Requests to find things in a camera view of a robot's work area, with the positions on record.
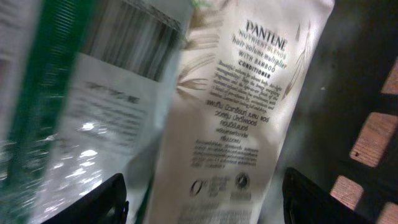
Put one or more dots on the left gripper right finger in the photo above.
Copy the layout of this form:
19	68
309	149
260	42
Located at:
304	202

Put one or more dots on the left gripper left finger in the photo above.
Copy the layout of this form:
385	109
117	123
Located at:
107	203

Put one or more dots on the grey plastic mesh basket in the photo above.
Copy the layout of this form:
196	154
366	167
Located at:
343	134

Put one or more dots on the white Pantene conditioner tube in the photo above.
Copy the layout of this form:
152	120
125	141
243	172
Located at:
241	71

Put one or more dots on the green white 3M pouch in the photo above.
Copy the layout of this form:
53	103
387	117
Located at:
85	88

